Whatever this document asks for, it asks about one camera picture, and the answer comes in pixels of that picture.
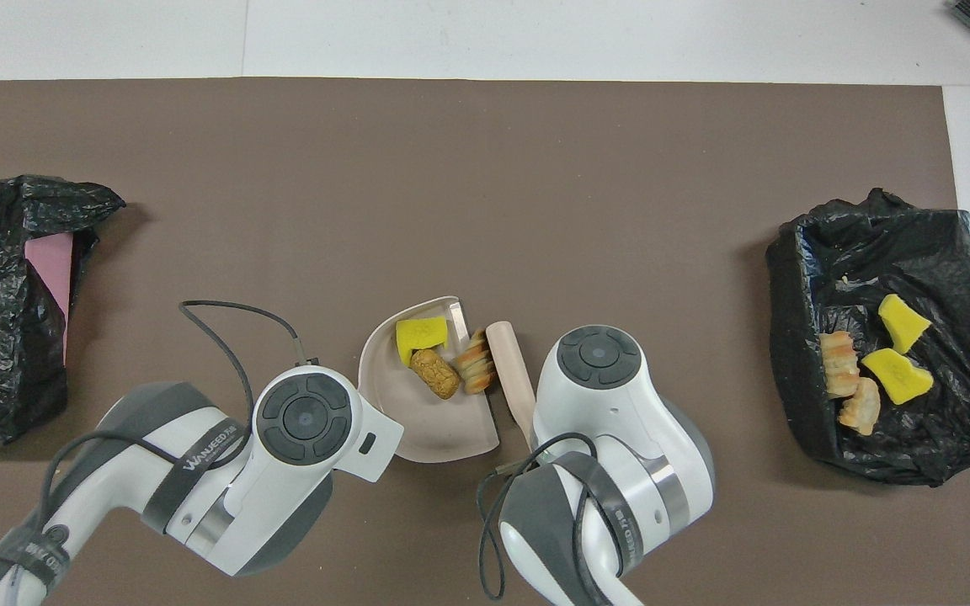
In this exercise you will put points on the orange striped croissant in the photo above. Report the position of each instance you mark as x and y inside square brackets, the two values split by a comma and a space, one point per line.
[477, 366]
[839, 362]

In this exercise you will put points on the beige brush with black bristles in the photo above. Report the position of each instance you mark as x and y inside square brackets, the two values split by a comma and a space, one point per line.
[512, 370]

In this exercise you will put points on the green and yellow sponge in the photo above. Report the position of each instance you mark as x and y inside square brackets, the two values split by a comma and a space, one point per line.
[419, 335]

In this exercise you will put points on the brown bread roll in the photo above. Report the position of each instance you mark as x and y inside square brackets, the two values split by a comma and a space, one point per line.
[436, 374]

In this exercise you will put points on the beige plastic dustpan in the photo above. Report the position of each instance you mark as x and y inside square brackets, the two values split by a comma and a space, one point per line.
[434, 429]

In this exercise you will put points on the pale bread chunk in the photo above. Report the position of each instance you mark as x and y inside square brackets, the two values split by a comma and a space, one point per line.
[861, 408]

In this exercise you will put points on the yellow sponge piece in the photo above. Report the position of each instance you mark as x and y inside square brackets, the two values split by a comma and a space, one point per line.
[902, 324]
[898, 377]

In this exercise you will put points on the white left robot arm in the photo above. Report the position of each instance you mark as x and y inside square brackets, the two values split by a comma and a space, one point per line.
[283, 497]

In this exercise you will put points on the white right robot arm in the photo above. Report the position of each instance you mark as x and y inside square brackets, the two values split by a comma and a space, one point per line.
[611, 421]

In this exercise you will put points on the black trash bag bin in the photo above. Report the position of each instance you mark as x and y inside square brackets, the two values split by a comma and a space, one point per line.
[872, 244]

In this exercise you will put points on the pink bin box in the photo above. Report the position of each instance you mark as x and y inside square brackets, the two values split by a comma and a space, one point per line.
[51, 261]

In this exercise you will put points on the brown table mat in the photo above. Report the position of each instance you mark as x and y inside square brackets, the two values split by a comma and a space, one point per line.
[578, 168]

